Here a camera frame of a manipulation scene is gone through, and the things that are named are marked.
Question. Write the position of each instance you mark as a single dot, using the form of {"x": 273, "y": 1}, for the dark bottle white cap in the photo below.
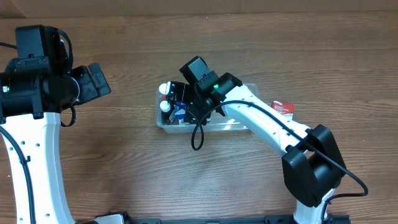
{"x": 167, "y": 112}

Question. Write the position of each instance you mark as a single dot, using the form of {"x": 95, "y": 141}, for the clear plastic container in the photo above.
{"x": 216, "y": 122}

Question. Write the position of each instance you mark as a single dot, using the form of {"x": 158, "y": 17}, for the orange pill bottle white cap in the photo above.
{"x": 164, "y": 90}

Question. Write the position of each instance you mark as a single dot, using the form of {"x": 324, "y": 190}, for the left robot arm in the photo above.
{"x": 36, "y": 87}

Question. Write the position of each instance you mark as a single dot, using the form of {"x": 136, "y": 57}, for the blue Vicks VapoDrops box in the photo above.
{"x": 180, "y": 112}

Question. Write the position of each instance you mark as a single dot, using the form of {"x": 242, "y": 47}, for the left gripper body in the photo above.
{"x": 90, "y": 86}

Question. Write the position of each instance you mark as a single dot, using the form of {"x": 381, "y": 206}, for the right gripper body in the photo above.
{"x": 179, "y": 96}

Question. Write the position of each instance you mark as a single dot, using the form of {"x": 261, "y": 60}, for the red medicine box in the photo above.
{"x": 284, "y": 108}

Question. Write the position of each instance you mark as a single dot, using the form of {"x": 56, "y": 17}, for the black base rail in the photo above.
{"x": 124, "y": 218}

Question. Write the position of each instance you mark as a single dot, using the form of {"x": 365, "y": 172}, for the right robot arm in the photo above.
{"x": 311, "y": 161}

